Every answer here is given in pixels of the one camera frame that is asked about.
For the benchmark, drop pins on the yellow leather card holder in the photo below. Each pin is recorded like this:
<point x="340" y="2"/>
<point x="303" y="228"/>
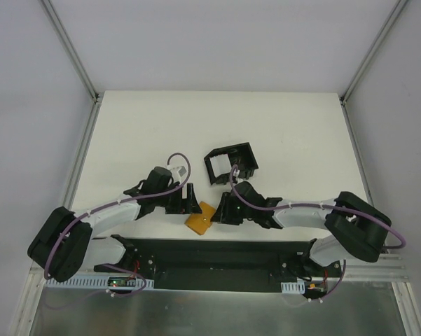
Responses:
<point x="201" y="222"/>

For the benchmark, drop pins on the white cable duct right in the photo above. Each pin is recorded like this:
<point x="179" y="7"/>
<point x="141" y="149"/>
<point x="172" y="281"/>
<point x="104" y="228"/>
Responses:
<point x="295" y="288"/>

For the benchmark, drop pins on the white cards in box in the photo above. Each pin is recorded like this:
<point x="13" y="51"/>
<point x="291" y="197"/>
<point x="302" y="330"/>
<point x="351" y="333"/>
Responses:
<point x="220" y="165"/>

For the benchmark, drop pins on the white cable duct left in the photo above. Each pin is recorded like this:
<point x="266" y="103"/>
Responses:
<point x="102" y="282"/>

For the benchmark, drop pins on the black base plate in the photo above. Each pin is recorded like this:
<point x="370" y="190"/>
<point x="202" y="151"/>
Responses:
<point x="235" y="266"/>

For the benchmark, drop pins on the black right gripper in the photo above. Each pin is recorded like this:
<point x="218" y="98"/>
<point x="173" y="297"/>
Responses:
<point x="225" y="211"/>

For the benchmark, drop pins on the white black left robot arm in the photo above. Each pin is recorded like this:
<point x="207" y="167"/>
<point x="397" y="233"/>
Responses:
<point x="65" y="240"/>

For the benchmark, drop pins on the black plastic card box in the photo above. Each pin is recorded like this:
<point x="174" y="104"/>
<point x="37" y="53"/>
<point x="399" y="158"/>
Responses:
<point x="240" y="154"/>

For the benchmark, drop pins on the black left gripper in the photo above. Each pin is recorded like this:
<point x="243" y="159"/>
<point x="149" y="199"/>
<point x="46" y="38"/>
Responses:
<point x="183" y="204"/>

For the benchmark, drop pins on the aluminium frame rail right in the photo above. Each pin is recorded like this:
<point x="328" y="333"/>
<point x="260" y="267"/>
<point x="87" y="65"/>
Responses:
<point x="369" y="105"/>

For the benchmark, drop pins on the aluminium front cross rail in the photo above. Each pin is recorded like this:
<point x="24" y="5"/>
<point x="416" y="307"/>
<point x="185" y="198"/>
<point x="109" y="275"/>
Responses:
<point x="389" y="268"/>

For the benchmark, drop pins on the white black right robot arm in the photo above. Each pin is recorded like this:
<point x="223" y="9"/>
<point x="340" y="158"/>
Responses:
<point x="355" y="228"/>

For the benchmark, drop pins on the white cable duct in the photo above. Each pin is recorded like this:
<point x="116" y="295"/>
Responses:
<point x="102" y="282"/>
<point x="295" y="288"/>

